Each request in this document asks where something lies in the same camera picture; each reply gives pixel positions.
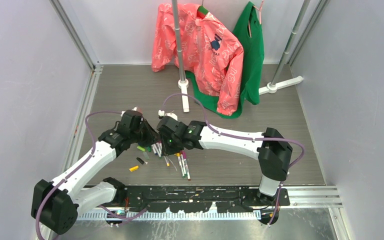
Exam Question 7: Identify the lime pen cap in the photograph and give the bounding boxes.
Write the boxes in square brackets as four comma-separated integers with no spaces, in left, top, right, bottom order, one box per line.
[136,146,146,152]

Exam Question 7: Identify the brown cap marker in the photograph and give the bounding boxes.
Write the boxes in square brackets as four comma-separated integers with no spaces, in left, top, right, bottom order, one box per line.
[179,153,187,177]

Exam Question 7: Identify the clear pen cap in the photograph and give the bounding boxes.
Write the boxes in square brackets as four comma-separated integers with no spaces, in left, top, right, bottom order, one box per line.
[143,151,150,160]

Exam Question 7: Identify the black pen cap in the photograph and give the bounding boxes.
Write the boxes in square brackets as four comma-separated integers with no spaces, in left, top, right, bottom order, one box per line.
[136,157,145,165]

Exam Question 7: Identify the yellow pen cap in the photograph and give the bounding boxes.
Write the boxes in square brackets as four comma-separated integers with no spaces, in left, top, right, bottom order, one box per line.
[129,165,139,172]

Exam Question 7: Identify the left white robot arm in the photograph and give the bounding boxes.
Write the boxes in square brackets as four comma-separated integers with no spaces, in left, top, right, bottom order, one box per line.
[31,108,158,240]

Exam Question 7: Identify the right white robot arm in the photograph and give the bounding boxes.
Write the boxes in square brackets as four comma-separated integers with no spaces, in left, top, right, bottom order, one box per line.
[156,115,293,206]

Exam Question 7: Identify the left rack pole with foot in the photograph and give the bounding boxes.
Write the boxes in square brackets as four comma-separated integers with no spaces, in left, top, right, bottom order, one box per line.
[171,0,190,113]

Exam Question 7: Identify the rack pole with foot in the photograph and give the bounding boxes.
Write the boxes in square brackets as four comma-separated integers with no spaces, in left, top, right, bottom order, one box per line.
[258,0,310,96]
[171,0,190,113]

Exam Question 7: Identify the pink patterned jacket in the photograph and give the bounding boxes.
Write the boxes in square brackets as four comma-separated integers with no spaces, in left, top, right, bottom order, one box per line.
[151,3,244,116]

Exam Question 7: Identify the right rack pole with foot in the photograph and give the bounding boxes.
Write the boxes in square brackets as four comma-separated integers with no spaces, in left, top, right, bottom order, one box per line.
[258,0,310,96]

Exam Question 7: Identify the green garment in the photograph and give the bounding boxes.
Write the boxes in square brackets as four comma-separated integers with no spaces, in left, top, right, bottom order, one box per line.
[185,1,265,120]

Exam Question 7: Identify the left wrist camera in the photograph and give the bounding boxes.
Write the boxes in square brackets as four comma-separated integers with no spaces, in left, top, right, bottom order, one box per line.
[131,106,143,115]

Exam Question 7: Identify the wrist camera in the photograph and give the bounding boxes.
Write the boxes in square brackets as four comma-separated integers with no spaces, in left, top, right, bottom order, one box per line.
[131,106,143,115]
[158,110,178,121]

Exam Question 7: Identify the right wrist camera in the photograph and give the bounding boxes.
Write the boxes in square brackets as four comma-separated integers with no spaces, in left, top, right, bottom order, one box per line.
[158,110,178,121]

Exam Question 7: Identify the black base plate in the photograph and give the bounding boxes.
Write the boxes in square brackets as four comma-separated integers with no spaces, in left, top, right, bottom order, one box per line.
[94,184,291,215]

